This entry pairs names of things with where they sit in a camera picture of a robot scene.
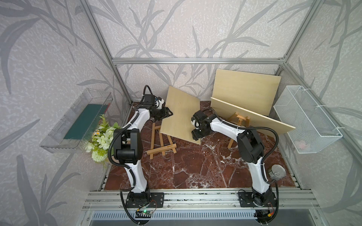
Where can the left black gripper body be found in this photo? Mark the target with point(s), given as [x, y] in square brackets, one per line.
[160, 114]

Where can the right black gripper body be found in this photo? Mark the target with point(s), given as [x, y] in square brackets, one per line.
[198, 133]

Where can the light plywood board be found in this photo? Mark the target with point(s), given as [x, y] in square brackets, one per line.
[253, 91]
[226, 111]
[183, 106]

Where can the wooden easel frame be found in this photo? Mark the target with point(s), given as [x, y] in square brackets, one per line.
[162, 149]
[239, 120]

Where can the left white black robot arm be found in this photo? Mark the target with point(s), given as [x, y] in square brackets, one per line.
[126, 149]

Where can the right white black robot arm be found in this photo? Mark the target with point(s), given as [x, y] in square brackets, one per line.
[250, 146]

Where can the artificial flower bouquet in pot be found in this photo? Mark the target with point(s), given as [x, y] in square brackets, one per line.
[100, 140]

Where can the round metal tin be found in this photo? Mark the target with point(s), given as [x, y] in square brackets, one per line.
[277, 172]

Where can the clear plastic wall tray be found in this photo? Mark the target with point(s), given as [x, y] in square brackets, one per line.
[74, 130]

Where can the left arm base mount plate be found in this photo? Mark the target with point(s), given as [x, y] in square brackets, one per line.
[153, 200]

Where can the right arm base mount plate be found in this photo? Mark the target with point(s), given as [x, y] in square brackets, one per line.
[256, 199]

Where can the white wire mesh basket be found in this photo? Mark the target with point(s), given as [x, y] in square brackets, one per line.
[314, 130]

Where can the aluminium front rail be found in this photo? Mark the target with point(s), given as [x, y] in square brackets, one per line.
[202, 199]

